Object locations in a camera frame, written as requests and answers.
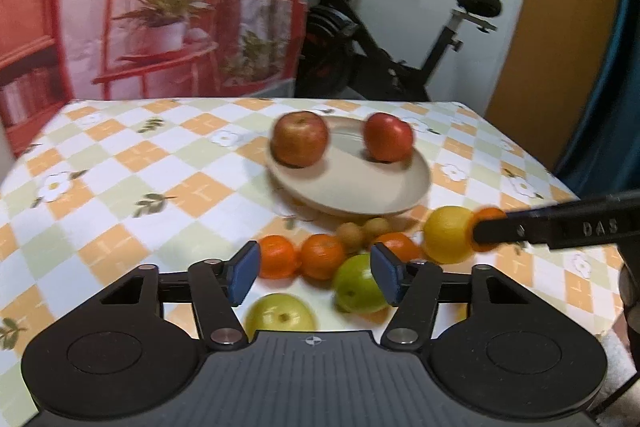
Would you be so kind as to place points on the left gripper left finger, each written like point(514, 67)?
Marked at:
point(217, 287)

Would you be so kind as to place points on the dull red apple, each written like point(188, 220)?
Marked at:
point(299, 139)

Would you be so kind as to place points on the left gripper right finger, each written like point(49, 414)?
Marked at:
point(413, 290)

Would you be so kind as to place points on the brown kiwi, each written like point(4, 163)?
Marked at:
point(351, 237)
point(375, 228)

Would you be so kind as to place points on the bright red apple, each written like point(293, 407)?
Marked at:
point(387, 138)

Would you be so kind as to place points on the orange mandarin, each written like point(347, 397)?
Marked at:
point(482, 214)
point(279, 257)
point(400, 245)
point(320, 256)

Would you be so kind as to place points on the black exercise bike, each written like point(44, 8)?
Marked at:
point(341, 55)

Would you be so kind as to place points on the red printed backdrop cloth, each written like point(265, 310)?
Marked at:
point(53, 51)

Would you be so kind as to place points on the checkered floral tablecloth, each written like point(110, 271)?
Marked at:
point(106, 186)

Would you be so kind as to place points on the yellow-green apple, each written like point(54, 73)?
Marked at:
point(279, 312)

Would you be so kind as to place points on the green apple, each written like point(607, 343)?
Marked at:
point(355, 289)

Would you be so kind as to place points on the yellow lemon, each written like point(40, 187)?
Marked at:
point(444, 235)

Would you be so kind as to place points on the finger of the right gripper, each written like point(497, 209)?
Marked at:
point(600, 220)

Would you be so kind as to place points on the brown kiwi left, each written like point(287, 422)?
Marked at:
point(351, 237)

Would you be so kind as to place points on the beige round plate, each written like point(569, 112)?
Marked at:
point(346, 182)

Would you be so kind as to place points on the brown kiwi right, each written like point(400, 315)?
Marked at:
point(375, 228)

